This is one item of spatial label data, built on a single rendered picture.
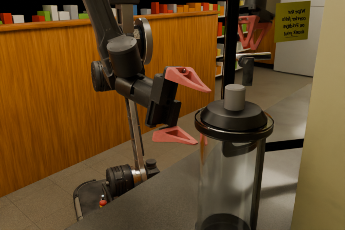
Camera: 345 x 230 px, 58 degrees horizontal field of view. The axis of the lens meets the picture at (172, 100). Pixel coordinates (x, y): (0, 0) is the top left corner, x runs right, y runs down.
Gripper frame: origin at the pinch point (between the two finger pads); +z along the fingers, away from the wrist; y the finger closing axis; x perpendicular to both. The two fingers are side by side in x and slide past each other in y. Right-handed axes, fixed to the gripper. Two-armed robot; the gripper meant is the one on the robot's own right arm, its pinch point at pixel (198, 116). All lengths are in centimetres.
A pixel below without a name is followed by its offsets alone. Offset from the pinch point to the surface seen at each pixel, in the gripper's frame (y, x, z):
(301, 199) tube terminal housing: -8.0, 6.8, 18.7
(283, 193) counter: -14.3, 17.8, 13.4
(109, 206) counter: -21.8, -7.7, -9.8
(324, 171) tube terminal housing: -1.4, 5.7, 20.4
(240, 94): 8.0, -6.7, 9.5
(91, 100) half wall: -70, 108, -170
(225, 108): 5.5, -6.9, 8.0
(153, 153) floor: -109, 150, -128
